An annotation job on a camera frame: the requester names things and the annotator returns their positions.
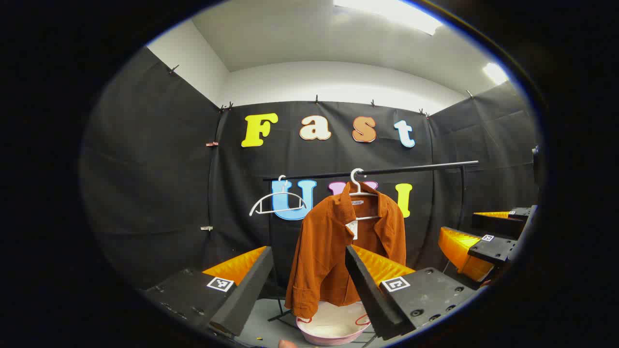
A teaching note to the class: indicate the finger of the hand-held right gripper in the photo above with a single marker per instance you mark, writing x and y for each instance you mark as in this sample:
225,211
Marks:
493,223
493,249

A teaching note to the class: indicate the black backdrop cloth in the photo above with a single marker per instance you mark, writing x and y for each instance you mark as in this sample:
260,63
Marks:
154,193

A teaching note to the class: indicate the small ceiling light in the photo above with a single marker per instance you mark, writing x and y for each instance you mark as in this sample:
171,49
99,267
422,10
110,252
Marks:
495,73

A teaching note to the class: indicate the white pink-rimmed laundry hamper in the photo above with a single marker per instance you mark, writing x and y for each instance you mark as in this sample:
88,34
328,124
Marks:
333,328

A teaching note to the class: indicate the long ceiling light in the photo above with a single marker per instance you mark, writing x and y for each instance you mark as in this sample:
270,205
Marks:
387,9

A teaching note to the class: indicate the black clothes rail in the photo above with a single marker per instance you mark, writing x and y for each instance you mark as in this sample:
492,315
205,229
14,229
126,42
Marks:
411,169

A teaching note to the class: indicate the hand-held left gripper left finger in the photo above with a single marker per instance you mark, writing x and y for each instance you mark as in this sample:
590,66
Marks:
251,285

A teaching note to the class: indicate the white clothes hanger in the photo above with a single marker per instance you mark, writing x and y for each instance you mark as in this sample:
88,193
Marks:
271,196
356,186

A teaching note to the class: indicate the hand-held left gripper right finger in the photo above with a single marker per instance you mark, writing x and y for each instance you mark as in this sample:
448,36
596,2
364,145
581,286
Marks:
367,290

